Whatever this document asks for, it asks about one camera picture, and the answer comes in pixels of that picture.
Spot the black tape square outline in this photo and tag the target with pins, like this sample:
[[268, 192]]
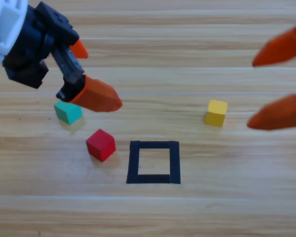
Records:
[[175, 163]]

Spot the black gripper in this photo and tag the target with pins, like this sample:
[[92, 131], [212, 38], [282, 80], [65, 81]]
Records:
[[27, 56]]

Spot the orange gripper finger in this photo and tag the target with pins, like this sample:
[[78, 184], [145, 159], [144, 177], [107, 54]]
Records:
[[281, 116], [283, 47], [98, 97]]

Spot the red wooden cube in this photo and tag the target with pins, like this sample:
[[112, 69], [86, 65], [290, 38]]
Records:
[[99, 145]]

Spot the green wooden cube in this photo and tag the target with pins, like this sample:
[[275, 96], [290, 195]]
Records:
[[67, 113]]

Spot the yellow wooden cube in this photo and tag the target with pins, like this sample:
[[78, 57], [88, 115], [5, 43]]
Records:
[[215, 113]]

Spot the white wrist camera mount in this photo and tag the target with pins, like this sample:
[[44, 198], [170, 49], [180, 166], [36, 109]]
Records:
[[0, 29]]

